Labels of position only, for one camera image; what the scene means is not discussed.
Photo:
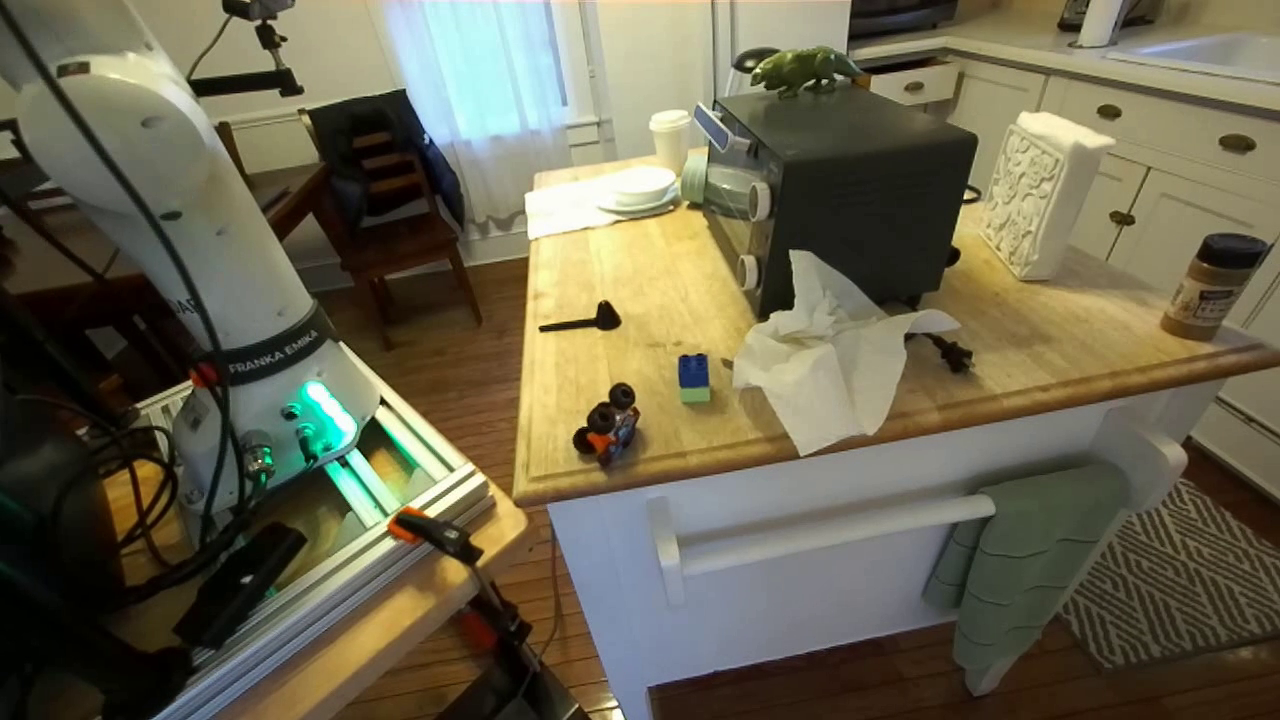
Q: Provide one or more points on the brown jar with black lid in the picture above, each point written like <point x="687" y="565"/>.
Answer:
<point x="1212" y="288"/>

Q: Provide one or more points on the white towel rod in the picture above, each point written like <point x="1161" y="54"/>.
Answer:
<point x="810" y="535"/>

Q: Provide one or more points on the white cloth napkin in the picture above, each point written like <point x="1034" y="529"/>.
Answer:
<point x="562" y="208"/>

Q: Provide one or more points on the dark wooden table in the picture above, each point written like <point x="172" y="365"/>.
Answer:
<point x="60" y="250"/>

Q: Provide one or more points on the white drawer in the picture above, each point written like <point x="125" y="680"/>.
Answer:
<point x="1180" y="125"/>
<point x="915" y="84"/>

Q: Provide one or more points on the white sink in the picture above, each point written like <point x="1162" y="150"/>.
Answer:
<point x="1205" y="50"/>

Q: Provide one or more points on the white oven knob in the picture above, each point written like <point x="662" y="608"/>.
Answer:
<point x="760" y="201"/>
<point x="747" y="272"/>

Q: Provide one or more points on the wooden chair with dark jacket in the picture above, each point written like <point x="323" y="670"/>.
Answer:
<point x="390" y="200"/>

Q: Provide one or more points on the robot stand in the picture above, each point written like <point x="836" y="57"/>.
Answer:
<point x="330" y="560"/>

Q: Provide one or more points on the black plastic scoop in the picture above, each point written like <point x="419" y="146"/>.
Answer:
<point x="590" y="320"/>

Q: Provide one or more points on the white embossed napkin holder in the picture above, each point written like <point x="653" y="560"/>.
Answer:
<point x="1040" y="195"/>

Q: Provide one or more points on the white cabinet door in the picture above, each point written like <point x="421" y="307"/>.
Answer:
<point x="1185" y="225"/>
<point x="1105" y="205"/>

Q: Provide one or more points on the black toaster oven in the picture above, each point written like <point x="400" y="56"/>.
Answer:
<point x="860" y="190"/>

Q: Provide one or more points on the camera on mount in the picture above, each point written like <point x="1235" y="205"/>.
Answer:
<point x="255" y="55"/>

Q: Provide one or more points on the toaster oven door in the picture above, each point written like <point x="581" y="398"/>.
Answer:
<point x="728" y="215"/>

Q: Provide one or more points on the green toy dinosaur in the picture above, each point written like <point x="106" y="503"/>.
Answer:
<point x="800" y="68"/>

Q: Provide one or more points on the patterned floor rug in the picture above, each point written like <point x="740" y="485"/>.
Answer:
<point x="1180" y="580"/>

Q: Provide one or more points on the white paper cup with lid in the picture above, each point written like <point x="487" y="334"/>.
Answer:
<point x="670" y="138"/>

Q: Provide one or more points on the black power brick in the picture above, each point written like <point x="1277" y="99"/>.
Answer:
<point x="240" y="585"/>

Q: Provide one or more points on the toy car with black wheels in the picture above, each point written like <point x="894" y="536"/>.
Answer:
<point x="607" y="425"/>

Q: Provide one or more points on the orange and black clamp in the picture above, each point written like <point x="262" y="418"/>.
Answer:
<point x="470" y="580"/>

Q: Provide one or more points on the stack of white dishes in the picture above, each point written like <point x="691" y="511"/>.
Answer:
<point x="640" y="190"/>

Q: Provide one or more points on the green hanging towel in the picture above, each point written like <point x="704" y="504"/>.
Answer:
<point x="1030" y="570"/>

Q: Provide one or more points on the crumpled white paper towel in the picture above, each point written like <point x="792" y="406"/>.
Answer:
<point x="830" y="370"/>

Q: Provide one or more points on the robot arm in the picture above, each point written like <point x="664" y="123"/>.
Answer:
<point x="170" y="220"/>

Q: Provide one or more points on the blue and green toy block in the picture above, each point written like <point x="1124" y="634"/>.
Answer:
<point x="694" y="378"/>

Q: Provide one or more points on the window with white curtain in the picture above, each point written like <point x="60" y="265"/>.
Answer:
<point x="490" y="90"/>

